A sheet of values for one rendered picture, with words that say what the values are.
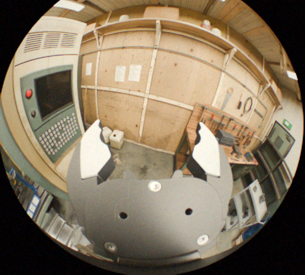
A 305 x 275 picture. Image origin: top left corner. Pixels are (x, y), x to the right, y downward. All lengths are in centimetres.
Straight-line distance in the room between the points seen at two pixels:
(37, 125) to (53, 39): 57
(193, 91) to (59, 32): 181
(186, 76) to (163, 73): 38
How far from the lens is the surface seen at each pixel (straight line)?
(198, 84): 160
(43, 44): 81
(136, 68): 165
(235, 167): 256
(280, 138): 368
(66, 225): 119
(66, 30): 89
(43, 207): 115
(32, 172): 37
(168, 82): 154
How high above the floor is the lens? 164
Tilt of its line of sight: 31 degrees down
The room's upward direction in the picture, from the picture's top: 12 degrees clockwise
